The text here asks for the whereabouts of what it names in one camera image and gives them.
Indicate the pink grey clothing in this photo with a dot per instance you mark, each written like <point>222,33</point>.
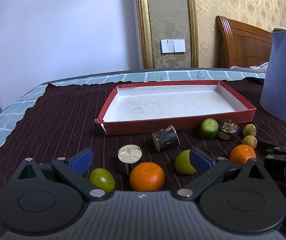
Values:
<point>257,66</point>

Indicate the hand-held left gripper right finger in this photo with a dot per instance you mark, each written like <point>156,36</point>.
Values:
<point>201,158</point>

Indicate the large orange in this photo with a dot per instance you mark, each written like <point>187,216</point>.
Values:
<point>146,176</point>

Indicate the green cucumber piece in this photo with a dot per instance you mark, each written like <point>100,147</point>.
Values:
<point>209,128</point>

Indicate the short thick sugarcane piece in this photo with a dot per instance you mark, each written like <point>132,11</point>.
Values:
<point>129,156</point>

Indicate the wooden headboard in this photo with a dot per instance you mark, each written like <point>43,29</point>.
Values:
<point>242,45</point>

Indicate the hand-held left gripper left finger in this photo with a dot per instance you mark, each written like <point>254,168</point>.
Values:
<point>81,160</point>

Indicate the round green fruit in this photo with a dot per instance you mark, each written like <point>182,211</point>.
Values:
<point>183,162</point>

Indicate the mottled dark sugarcane piece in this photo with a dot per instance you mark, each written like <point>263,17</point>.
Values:
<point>228,129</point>

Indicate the blue checked sheet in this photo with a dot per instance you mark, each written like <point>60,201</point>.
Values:
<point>8,115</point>

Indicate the white wall light switch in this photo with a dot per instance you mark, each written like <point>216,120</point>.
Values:
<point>179,45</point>
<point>167,46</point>

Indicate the gold framed wall panel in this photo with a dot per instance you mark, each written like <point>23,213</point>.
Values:
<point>169,17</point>

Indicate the small yellow fruit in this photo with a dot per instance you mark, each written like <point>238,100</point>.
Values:
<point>249,141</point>
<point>249,130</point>

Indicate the oval green fruit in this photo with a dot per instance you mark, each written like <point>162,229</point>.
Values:
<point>101,179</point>

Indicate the small orange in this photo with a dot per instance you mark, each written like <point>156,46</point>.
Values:
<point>242,153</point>

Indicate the red cardboard box tray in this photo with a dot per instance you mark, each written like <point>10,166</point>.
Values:
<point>170,102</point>

